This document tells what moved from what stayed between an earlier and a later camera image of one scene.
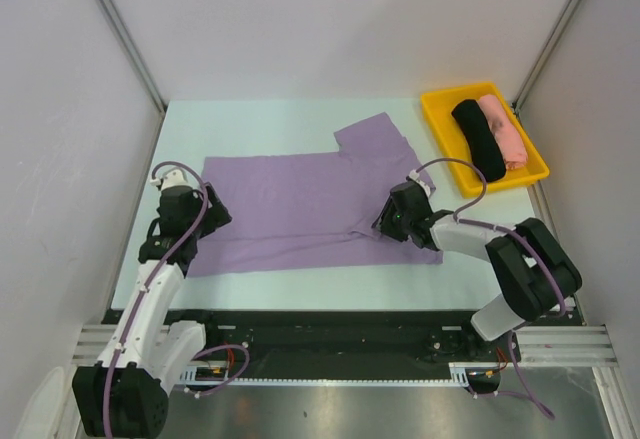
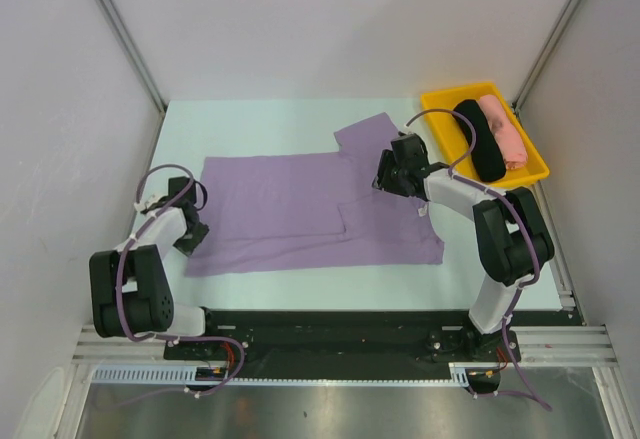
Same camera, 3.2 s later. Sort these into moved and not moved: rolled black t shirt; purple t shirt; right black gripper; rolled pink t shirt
Moved: right black gripper
Not moved: purple t shirt; rolled pink t shirt; rolled black t shirt
